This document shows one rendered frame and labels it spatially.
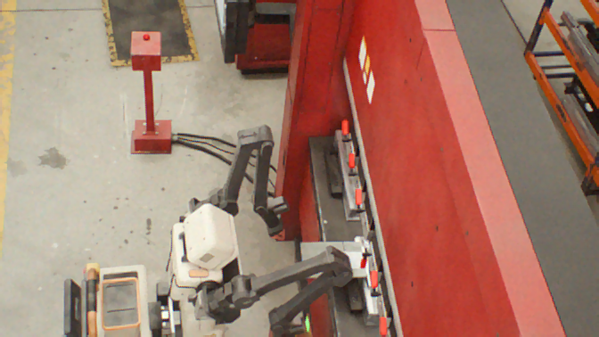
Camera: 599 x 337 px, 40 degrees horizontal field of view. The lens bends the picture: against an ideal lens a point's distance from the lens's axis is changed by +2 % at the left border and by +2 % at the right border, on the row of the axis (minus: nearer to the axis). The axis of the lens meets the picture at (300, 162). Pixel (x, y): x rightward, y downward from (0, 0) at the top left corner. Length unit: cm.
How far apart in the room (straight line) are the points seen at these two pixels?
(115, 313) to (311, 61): 141
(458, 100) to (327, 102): 173
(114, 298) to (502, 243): 190
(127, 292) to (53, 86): 249
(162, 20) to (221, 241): 335
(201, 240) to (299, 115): 118
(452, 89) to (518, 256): 57
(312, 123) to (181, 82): 179
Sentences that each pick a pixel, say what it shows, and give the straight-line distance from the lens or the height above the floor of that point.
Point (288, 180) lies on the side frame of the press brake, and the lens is 436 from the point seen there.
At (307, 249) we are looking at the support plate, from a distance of 350.
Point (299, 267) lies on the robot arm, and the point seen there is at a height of 137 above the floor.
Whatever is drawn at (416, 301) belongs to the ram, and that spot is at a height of 162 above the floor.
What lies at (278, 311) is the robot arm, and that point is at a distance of 320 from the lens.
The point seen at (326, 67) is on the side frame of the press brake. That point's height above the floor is 133.
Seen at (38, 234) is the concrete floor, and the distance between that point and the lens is 486.
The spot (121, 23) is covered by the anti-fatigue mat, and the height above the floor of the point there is 1.
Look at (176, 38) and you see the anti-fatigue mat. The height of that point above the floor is 1.
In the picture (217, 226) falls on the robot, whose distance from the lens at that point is 307.
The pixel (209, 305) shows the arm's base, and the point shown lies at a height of 121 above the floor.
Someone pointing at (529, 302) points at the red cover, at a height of 230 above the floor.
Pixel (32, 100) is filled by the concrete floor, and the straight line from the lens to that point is 561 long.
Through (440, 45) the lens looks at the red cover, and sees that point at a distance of 247.
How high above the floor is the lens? 379
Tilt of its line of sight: 47 degrees down
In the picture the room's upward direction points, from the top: 8 degrees clockwise
